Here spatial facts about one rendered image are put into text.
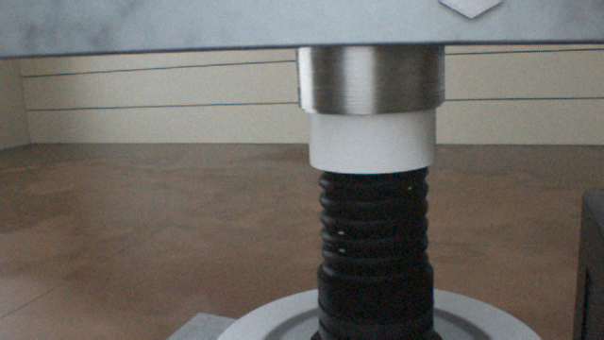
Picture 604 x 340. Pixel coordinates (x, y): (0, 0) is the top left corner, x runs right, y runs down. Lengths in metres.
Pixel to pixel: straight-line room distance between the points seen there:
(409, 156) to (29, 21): 0.21
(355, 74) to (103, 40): 0.12
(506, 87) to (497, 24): 6.05
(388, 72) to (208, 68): 6.89
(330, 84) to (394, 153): 0.05
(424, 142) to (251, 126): 6.67
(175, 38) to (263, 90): 6.56
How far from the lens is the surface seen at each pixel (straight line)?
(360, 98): 0.27
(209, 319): 0.54
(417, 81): 0.27
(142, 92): 7.68
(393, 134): 0.27
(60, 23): 0.30
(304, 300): 0.42
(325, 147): 0.28
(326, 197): 0.30
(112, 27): 0.29
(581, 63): 6.35
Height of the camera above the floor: 1.06
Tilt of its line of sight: 12 degrees down
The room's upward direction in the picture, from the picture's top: 3 degrees counter-clockwise
